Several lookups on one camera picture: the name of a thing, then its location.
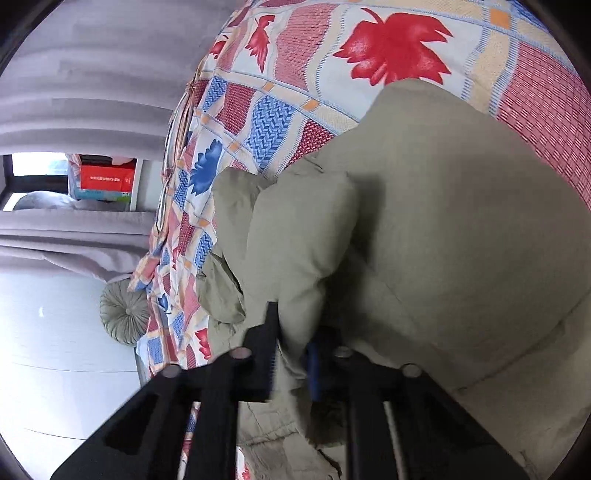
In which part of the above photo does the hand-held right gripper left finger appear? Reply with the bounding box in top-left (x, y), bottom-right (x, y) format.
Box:
top-left (51, 301), bottom-right (280, 480)

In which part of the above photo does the white cabinet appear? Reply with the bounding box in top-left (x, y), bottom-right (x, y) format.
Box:
top-left (130, 158), bottom-right (154, 213)

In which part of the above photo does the red box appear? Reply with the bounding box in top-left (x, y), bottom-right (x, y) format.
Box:
top-left (76, 165), bottom-right (137, 193)

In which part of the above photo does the light blue box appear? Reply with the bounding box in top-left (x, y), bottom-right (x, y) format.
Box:
top-left (68, 154), bottom-right (131, 202)

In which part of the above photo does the olive green padded jacket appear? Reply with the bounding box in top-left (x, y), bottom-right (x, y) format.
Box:
top-left (196, 78), bottom-right (591, 480)

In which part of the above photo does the leaf print patchwork blanket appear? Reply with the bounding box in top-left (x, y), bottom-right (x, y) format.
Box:
top-left (128, 0), bottom-right (591, 480)

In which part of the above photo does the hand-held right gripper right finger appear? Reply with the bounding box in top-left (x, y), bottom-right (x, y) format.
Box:
top-left (305, 325), bottom-right (532, 480)

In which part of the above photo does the grey curtain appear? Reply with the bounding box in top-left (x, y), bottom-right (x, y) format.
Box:
top-left (0, 0), bottom-right (252, 160)
top-left (0, 210), bottom-right (160, 283)

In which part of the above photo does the round green pleated cushion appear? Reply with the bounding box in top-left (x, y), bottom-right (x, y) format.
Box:
top-left (100, 279), bottom-right (151, 346)

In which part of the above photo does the dark window frame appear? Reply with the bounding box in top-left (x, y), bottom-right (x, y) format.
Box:
top-left (0, 154), bottom-right (71, 212)

